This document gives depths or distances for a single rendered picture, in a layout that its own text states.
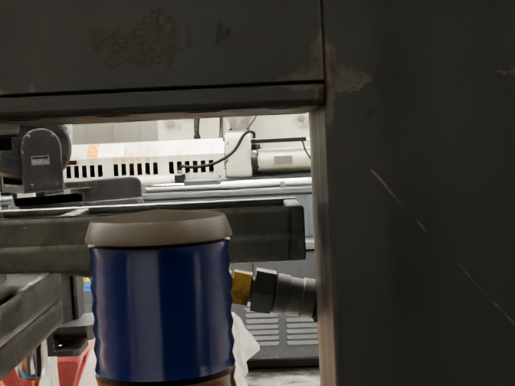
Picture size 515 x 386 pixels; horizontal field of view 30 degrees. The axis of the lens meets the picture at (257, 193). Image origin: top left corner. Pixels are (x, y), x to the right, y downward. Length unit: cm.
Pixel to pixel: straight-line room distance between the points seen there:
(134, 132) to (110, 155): 166
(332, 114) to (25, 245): 16
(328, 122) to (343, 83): 2
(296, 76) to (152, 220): 21
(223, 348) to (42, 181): 61
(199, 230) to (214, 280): 1
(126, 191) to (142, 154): 441
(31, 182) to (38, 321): 30
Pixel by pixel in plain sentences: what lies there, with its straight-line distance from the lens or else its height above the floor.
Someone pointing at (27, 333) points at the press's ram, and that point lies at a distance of 54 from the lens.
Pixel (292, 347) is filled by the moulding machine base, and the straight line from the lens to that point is 506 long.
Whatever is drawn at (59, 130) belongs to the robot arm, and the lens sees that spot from 86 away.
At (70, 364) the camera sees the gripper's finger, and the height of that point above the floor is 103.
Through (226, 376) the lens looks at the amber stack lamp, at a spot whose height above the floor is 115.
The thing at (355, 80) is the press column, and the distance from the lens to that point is 45.
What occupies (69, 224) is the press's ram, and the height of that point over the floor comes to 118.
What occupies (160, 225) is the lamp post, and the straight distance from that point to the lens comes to 24.
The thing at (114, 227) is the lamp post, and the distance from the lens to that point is 25.
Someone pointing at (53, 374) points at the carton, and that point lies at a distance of 285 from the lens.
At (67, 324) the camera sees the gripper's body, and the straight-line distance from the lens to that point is 88.
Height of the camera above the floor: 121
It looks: 3 degrees down
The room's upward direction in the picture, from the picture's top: 3 degrees counter-clockwise
